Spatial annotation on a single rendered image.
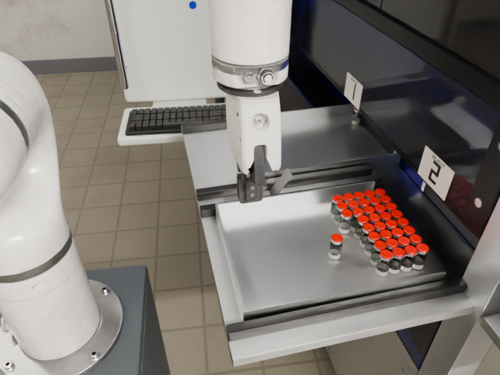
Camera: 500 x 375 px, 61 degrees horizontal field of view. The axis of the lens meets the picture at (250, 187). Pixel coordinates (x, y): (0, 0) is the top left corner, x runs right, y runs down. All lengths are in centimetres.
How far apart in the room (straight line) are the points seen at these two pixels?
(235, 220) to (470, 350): 48
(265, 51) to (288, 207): 50
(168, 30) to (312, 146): 60
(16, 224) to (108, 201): 185
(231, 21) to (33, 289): 40
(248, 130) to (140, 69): 101
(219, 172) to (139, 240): 119
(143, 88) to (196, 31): 26
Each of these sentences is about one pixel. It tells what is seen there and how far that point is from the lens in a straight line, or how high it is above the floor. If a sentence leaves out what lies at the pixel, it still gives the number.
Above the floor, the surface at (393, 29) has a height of 120.
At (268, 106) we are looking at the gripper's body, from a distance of 46.
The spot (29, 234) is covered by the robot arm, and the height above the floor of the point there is 110.
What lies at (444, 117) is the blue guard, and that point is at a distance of 77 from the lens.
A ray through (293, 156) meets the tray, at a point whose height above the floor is 88.
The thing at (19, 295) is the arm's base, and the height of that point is 102.
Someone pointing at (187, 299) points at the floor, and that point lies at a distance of 185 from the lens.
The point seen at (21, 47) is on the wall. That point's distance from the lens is 411.
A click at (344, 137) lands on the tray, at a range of 113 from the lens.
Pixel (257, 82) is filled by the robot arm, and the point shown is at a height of 127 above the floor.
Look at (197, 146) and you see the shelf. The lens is 108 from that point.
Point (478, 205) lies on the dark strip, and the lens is 73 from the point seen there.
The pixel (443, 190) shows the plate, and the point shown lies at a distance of 79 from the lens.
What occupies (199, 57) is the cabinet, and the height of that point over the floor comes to 95.
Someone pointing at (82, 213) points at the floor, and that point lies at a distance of 236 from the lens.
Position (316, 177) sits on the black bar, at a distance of 95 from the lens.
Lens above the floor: 145
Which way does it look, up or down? 38 degrees down
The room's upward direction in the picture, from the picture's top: straight up
